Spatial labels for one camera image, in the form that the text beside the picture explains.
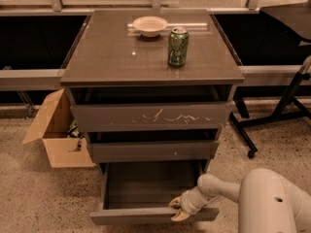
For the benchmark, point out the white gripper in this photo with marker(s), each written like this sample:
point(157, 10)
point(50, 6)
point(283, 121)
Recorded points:
point(189, 202)

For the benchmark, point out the grey bottom drawer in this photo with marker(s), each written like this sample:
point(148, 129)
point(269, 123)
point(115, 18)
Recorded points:
point(139, 192)

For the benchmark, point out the grey drawer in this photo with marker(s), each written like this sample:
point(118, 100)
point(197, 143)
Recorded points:
point(139, 192)
point(152, 151)
point(151, 117)

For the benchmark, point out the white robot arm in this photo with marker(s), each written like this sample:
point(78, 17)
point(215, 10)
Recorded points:
point(267, 202)

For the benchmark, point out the grey middle drawer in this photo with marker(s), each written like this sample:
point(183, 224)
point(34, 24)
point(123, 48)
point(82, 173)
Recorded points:
point(152, 151)

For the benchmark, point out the grey drawer cabinet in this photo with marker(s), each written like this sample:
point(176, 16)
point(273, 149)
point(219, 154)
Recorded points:
point(114, 64)

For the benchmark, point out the grey top drawer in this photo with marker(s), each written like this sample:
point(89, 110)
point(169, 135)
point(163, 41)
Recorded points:
point(151, 117)

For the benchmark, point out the open cardboard box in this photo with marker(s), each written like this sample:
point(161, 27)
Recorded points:
point(51, 126)

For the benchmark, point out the green soda can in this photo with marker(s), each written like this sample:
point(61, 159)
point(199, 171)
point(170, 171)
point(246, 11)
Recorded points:
point(178, 41)

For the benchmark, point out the white bowl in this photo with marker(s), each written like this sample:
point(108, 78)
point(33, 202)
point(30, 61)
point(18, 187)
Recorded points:
point(150, 26)

